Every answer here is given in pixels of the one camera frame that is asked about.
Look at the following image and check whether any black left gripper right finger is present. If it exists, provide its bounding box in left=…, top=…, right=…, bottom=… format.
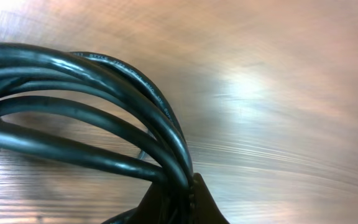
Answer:
left=192, top=173, right=229, bottom=224

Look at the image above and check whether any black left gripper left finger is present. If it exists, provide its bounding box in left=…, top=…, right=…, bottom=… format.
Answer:
left=102, top=184, right=179, bottom=224

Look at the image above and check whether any thick black USB cable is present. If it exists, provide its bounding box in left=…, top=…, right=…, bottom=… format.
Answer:
left=0, top=42, right=195, bottom=190

